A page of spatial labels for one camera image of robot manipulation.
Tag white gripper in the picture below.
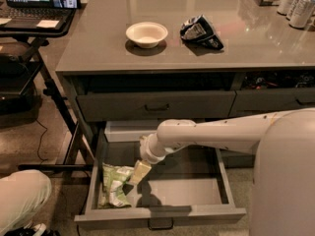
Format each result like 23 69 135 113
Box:
128 133 166 185

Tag green jalapeno chip bag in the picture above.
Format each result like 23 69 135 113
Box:
97 163 134 208

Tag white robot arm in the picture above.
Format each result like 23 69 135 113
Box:
130 108 315 236

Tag open grey middle drawer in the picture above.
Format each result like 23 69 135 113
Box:
75 132 246 230

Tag grey top left drawer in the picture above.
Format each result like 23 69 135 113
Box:
77 90 235 122

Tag grey bottom right drawer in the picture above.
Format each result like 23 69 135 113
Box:
220 150 255 168

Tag grey top right drawer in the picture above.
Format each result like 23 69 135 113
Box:
229 88 315 117

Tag black crumpled chip bag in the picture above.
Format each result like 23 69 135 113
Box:
180 15 223 50

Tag black laptop stand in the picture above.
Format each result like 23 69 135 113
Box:
0 8 96 174

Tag black and white shoe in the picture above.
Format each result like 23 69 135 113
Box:
4 223 61 236

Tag person's leg beige trousers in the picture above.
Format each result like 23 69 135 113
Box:
0 169 52 236

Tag white paper bowl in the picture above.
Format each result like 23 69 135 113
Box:
126 22 168 48

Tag black laptop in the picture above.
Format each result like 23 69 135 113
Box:
0 0 74 32

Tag black power cable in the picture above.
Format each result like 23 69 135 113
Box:
33 116 50 165

